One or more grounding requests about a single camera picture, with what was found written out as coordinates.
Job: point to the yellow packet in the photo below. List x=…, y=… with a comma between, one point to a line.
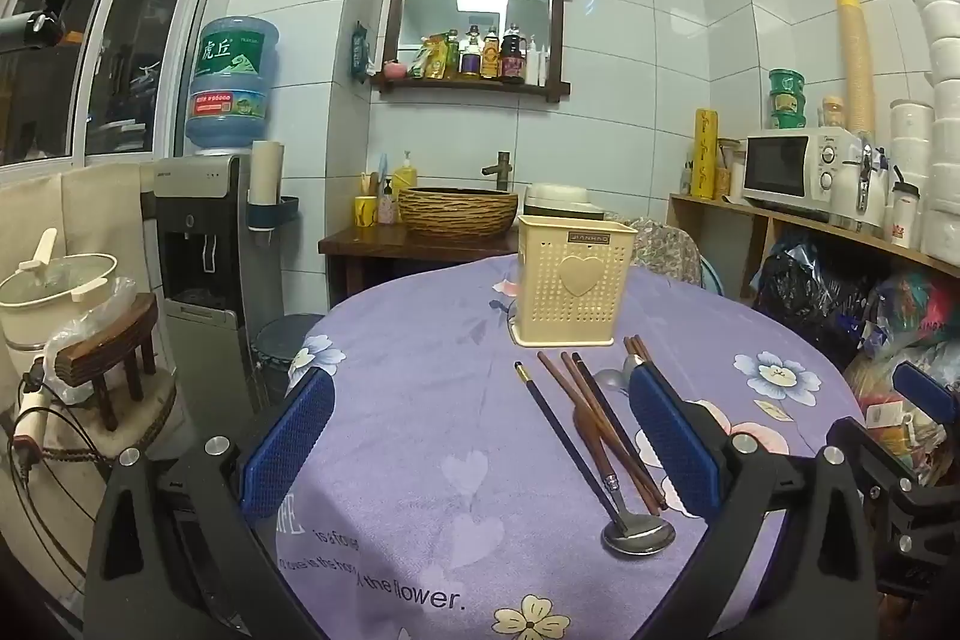
x=435, y=59

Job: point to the dark soy sauce bottle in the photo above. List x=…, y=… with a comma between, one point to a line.
x=512, y=61

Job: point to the sliding window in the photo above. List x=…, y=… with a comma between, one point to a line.
x=150, y=48

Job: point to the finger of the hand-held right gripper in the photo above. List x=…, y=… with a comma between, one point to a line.
x=874, y=460
x=922, y=389

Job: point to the blue cup holder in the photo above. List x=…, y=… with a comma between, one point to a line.
x=274, y=212

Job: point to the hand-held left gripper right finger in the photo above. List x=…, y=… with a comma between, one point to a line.
x=675, y=437

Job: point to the grey water dispenser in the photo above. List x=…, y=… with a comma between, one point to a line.
x=199, y=197

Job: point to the dark round bin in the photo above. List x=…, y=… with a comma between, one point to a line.
x=285, y=340

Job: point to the beige cloth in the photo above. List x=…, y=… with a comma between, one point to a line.
x=97, y=205

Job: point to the woven wash basin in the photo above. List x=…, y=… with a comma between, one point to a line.
x=457, y=216

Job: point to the wooden shelf unit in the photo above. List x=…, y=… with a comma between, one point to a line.
x=759, y=242

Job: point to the brown wooden spoon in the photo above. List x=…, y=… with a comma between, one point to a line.
x=583, y=434

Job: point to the clear plastic bag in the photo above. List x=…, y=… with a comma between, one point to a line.
x=124, y=299

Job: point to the cream perforated utensil holder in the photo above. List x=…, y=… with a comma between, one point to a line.
x=555, y=302

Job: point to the white squeeze bottle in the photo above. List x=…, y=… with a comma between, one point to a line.
x=535, y=63

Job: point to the round rattan stool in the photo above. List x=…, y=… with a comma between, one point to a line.
x=75, y=497

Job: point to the green packet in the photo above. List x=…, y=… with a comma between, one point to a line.
x=360, y=54

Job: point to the purple label bottle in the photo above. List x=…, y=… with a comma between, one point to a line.
x=471, y=59

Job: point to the white microwave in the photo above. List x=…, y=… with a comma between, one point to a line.
x=776, y=164

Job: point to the bronze faucet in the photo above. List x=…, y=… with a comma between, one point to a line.
x=504, y=171

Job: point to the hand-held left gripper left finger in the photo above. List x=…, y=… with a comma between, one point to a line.
x=289, y=445

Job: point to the cream brown rice cooker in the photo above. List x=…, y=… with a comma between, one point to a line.
x=562, y=197

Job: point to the purple floral tablecloth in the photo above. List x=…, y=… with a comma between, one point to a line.
x=420, y=400

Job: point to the white cup black lid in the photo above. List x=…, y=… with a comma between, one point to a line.
x=906, y=220

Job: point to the floral cloth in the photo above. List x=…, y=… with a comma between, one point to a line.
x=667, y=250

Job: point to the tall yellow box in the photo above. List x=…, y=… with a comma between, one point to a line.
x=706, y=153

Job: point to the yellow cup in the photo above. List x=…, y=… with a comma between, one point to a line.
x=366, y=212

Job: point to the amber sauce bottle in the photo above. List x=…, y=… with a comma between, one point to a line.
x=490, y=59

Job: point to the metal spoon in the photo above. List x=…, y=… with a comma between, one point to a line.
x=609, y=379

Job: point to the dark wooden vanity table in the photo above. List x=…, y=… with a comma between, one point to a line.
x=352, y=246

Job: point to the beige paper cup tube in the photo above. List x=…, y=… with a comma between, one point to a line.
x=266, y=175

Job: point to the white kettle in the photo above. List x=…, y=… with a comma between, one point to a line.
x=847, y=190

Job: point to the yellow soap dispenser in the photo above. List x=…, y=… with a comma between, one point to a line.
x=405, y=177

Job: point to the white pot with lid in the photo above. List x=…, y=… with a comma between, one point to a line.
x=45, y=310

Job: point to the brown wooden chopstick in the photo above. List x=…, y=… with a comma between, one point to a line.
x=632, y=347
x=559, y=380
x=600, y=396
x=643, y=347

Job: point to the wooden framed mirror shelf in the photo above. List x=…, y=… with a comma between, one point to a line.
x=442, y=10

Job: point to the stack of beige paper cups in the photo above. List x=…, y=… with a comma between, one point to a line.
x=855, y=55

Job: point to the green noodle cup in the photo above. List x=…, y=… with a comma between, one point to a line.
x=787, y=102
x=786, y=81
x=789, y=120

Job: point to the small wooden stool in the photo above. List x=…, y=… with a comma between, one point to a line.
x=105, y=347

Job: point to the black plastic bag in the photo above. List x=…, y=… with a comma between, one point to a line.
x=802, y=295

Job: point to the pink bowl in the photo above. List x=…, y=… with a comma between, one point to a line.
x=394, y=70

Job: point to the small pink bottle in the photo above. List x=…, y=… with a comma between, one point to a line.
x=387, y=209

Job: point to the stack of white paper rolls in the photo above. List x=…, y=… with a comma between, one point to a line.
x=941, y=160

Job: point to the blue water jug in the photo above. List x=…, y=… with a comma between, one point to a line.
x=232, y=85

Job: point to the small jar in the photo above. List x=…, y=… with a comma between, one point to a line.
x=832, y=114

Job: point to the blue plastic basin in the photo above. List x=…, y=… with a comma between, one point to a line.
x=711, y=276

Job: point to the pile of colourful bags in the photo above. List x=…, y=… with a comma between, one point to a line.
x=915, y=310

